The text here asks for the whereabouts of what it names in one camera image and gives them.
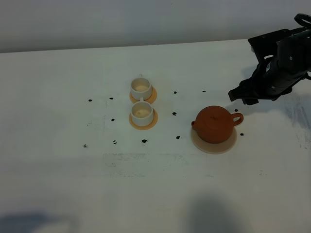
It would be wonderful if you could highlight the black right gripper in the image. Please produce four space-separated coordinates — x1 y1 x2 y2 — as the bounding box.
228 29 311 105

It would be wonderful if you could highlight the brown clay teapot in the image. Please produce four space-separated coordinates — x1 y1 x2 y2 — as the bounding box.
191 106 244 144

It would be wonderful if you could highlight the beige round teapot coaster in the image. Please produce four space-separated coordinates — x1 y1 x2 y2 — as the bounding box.
190 129 237 154

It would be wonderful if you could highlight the orange coaster far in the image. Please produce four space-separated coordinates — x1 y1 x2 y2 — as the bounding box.
129 87 157 104

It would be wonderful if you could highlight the orange coaster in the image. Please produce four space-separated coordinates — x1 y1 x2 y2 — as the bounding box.
129 109 158 130
129 87 157 104

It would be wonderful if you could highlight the orange coaster near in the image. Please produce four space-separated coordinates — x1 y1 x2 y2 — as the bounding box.
129 109 158 130

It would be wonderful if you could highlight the white teacup near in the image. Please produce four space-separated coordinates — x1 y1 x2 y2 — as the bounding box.
131 98 154 127

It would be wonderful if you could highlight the white teacup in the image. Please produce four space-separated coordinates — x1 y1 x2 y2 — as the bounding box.
130 74 152 101
131 98 154 127

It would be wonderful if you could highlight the white teacup far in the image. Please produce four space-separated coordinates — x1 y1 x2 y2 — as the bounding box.
130 74 152 101

